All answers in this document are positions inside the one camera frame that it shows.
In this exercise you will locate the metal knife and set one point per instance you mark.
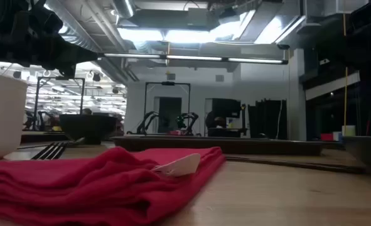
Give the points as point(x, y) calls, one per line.
point(298, 164)

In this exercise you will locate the metal fork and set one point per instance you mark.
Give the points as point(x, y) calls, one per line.
point(51, 150)

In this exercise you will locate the black background monitor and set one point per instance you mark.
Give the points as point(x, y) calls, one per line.
point(226, 108)

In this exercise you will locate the white mug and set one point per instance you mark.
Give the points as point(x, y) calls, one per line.
point(3, 116)

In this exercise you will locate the long ceiling light bar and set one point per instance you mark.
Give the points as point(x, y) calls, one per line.
point(191, 58)

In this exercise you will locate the brown plastic tray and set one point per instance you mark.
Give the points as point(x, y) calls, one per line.
point(204, 146)

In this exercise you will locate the person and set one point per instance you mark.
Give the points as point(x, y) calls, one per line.
point(219, 121)
point(87, 111)

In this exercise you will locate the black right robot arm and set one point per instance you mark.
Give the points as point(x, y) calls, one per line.
point(367, 37)

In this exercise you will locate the silver ventilation duct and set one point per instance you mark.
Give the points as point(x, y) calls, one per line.
point(124, 7)

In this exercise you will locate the red cloth napkin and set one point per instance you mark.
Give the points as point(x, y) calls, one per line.
point(78, 188)

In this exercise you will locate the blue and white box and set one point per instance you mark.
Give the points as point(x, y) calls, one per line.
point(337, 136)

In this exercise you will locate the black background robot arm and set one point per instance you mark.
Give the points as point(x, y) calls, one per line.
point(188, 117)
point(142, 125)

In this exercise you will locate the black bowl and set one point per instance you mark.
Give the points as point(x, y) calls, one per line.
point(88, 125)

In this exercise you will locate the black background station frame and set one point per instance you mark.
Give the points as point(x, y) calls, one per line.
point(62, 78)
point(168, 83)

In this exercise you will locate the black background desk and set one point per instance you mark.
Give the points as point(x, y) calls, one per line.
point(235, 132)

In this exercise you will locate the black curtain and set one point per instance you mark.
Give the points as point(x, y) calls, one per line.
point(266, 119)

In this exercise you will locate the red box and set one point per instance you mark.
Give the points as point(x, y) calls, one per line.
point(326, 137)

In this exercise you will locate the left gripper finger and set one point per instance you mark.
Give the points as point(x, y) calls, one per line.
point(73, 61)
point(78, 51)

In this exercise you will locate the grey wall vent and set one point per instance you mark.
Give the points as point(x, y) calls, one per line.
point(219, 78)
point(170, 77)

